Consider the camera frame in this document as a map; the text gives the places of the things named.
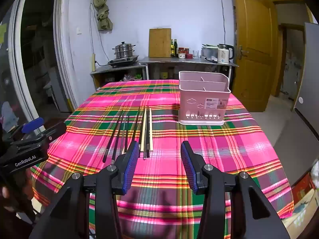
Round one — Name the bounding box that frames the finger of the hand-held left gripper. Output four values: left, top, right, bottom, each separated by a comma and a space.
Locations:
10, 122, 67, 152
9, 118, 45, 142

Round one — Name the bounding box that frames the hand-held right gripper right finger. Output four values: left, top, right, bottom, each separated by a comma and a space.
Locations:
181, 141, 291, 239

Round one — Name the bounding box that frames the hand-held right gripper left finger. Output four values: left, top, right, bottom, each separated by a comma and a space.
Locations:
29, 141, 139, 239

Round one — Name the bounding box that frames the light wooden chopstick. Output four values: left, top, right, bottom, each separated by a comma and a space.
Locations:
149, 108, 154, 152
140, 108, 147, 153

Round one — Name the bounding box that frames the pink plastic utensil holder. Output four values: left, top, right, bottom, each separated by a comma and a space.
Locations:
178, 71, 230, 125

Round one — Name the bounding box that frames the person's left hand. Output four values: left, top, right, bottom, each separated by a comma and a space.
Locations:
0, 186, 12, 206

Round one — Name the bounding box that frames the pink plaid tablecloth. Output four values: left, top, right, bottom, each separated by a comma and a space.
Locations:
30, 80, 293, 239

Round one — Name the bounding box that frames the low steel shelf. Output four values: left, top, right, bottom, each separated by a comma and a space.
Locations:
90, 62, 146, 91

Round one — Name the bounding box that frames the black induction cooker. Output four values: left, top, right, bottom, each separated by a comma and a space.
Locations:
108, 55, 139, 68

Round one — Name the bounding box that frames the stainless steel steamer pot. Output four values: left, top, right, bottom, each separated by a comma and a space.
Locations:
112, 42, 137, 60

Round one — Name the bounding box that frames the tall steel counter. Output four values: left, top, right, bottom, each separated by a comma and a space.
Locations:
138, 56, 239, 90

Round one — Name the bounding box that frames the cardboard box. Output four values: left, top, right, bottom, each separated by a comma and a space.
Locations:
282, 172, 319, 233

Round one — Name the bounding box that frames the grey kitchen appliance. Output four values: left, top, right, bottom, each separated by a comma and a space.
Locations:
201, 44, 219, 60

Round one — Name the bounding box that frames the white electric kettle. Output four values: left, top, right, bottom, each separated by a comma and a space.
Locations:
218, 43, 235, 63

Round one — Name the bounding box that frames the hanging green cloth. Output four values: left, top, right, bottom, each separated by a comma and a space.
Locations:
93, 0, 113, 31

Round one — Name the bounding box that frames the wooden cutting board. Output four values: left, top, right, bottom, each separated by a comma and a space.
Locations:
149, 28, 172, 58

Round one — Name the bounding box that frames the wooden door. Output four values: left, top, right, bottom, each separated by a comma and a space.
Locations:
232, 0, 278, 112

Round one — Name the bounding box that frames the grey refrigerator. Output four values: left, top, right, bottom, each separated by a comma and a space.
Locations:
294, 22, 319, 140

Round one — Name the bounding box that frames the white sliding door frame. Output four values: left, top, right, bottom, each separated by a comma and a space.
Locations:
7, 0, 83, 130

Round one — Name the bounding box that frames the black wall cable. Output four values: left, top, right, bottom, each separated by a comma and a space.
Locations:
218, 0, 226, 45

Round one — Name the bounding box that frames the wooden door frame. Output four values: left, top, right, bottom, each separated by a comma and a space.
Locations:
273, 0, 313, 97

